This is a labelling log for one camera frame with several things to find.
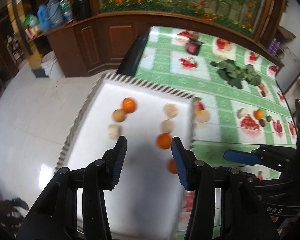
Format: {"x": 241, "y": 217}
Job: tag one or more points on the brown round fruit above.
{"x": 119, "y": 115}

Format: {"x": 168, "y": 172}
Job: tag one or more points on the purple bottles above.
{"x": 274, "y": 46}

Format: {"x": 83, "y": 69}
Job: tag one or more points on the green leafy vegetable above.
{"x": 251, "y": 76}
{"x": 230, "y": 72}

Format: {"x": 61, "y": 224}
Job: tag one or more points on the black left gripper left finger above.
{"x": 54, "y": 213}

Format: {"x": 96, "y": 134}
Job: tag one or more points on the white plastic bucket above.
{"x": 51, "y": 67}

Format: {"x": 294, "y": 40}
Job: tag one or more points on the pale foam chunk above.
{"x": 167, "y": 126}

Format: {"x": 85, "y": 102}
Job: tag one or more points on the large orange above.
{"x": 129, "y": 105}

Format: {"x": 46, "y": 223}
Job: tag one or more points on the dark jar with cork lid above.
{"x": 194, "y": 44}

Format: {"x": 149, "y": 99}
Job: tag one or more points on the black chair back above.
{"x": 132, "y": 58}

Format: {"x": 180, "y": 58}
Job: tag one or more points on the beige foam chunk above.
{"x": 242, "y": 113}

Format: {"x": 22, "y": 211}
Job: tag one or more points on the white foam chunk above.
{"x": 114, "y": 131}

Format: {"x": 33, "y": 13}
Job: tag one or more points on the brown wooden cabinet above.
{"x": 87, "y": 47}

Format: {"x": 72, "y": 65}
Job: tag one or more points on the dark red tomato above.
{"x": 262, "y": 123}

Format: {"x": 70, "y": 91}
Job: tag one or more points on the black shoe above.
{"x": 18, "y": 202}

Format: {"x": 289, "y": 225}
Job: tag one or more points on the white foam-wrapped chunk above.
{"x": 171, "y": 110}

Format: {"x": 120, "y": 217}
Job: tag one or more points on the blue plastic jug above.
{"x": 43, "y": 18}

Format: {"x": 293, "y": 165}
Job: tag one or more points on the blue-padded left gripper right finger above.
{"x": 241, "y": 157}

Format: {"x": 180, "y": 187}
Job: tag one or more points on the grey plastic jug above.
{"x": 55, "y": 14}

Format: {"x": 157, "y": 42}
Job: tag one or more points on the white striped-rim tray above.
{"x": 147, "y": 201}

